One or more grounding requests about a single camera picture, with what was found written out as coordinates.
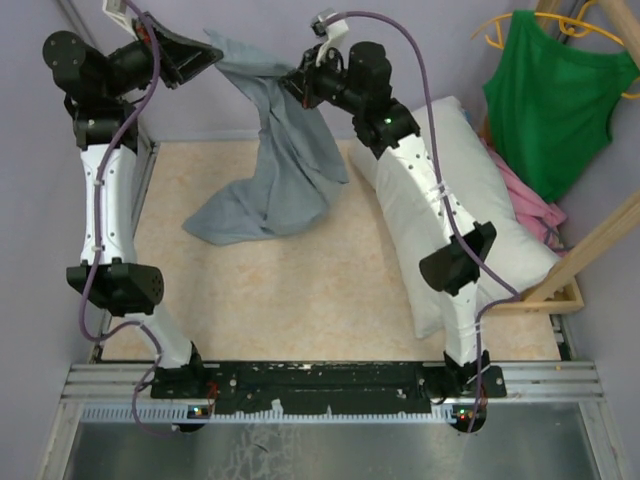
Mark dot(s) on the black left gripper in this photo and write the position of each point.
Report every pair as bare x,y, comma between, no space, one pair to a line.
181,58

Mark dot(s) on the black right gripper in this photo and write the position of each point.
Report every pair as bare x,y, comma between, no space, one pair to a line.
300,82

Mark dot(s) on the grey-blue pillowcase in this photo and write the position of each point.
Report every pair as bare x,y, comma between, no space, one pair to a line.
299,171

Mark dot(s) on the white pillow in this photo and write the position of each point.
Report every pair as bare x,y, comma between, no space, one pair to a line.
516,255

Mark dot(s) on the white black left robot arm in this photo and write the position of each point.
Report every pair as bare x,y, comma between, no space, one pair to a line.
104,96

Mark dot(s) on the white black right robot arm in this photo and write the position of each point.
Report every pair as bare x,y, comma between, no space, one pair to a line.
438,244

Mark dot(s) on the green tank top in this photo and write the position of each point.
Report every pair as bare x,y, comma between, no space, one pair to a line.
549,105

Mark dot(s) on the yellow plastic hanger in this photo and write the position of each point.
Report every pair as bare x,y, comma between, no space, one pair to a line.
550,25

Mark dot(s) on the pink shirt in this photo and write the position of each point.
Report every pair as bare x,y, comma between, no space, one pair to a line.
530,209

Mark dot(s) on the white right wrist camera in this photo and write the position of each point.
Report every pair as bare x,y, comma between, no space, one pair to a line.
332,28

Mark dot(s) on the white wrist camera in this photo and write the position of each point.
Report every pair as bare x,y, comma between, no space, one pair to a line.
332,28
118,12

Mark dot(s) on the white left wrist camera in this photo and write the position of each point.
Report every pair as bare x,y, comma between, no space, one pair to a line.
118,12

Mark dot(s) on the wooden clothes rack frame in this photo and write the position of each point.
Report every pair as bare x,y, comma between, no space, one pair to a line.
558,292

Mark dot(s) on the white slotted cable duct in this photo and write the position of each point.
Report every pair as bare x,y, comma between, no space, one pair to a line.
156,413

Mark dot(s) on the aluminium rail frame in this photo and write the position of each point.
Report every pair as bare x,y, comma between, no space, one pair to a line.
552,424

